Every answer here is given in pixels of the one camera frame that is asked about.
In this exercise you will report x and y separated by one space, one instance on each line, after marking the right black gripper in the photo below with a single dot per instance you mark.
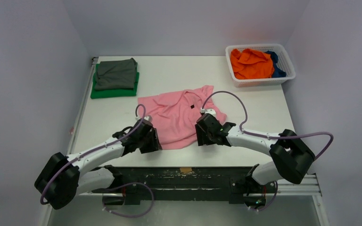
203 131

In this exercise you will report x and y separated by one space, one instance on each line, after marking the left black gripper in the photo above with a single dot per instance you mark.
152 146

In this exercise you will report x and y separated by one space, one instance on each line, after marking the pink t shirt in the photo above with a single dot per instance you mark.
174 115

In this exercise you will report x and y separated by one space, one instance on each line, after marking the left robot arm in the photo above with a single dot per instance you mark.
59 179

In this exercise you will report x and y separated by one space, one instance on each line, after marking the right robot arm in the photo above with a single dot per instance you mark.
290 158

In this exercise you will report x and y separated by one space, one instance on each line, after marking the brown tape piece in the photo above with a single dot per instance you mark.
185 170

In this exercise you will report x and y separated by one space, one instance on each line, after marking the folded green t shirt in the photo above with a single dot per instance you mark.
111 93

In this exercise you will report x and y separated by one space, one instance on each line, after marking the folded grey t shirt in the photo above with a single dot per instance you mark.
116 74

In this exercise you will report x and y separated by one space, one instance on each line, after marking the orange t shirt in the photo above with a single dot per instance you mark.
251 64

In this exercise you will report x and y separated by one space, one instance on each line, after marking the white plastic basket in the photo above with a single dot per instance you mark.
284 64

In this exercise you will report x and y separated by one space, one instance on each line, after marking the blue t shirt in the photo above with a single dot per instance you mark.
278 73

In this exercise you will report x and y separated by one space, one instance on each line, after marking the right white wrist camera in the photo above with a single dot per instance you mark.
208 111

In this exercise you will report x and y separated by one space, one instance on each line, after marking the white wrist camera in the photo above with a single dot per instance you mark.
208 111
148 118

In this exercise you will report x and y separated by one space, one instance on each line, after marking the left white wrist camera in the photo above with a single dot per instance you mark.
148 118

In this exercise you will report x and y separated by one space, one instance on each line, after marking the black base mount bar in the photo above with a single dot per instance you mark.
211 184

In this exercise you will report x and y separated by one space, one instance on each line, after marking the aluminium frame rail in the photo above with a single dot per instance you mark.
268 111

